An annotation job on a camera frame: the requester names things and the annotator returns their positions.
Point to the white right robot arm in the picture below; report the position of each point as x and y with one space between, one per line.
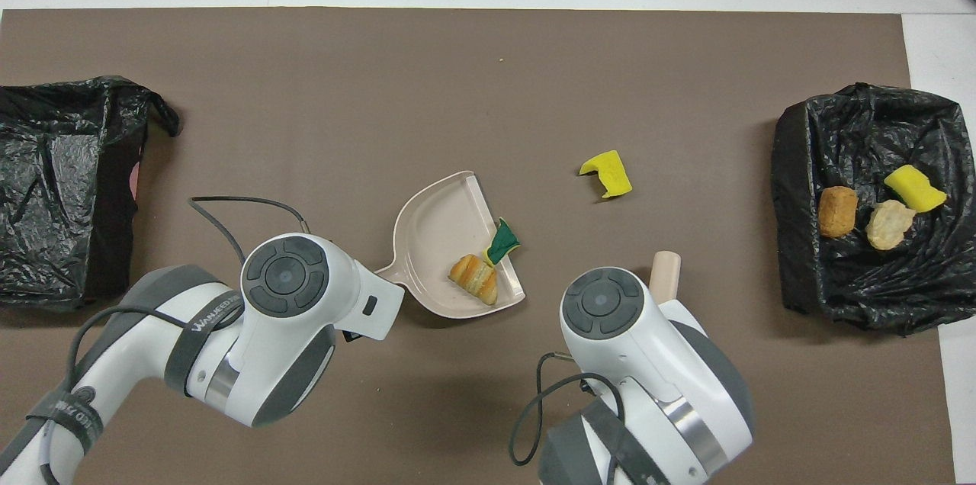
656 378

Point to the beige plastic dustpan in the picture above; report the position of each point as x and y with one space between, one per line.
438 233

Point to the yellow sponge green backing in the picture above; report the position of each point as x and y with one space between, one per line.
915 189

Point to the pale bread chunk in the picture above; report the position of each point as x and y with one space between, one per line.
889 226

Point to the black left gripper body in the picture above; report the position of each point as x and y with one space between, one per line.
351 335

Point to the brown table mat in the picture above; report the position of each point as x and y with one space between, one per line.
427 111

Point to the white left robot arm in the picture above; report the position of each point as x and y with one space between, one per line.
290 363

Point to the striped croissant bread piece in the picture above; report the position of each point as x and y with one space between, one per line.
474 279

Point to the brown bread roll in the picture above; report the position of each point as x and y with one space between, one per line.
837 212

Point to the black bag bin pink spot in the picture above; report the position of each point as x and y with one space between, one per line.
53 187

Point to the black bag lined bin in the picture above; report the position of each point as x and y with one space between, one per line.
862 287

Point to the small green yellow sponge piece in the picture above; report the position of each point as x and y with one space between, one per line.
502 242

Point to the beige brush black bristles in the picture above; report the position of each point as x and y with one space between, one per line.
665 275

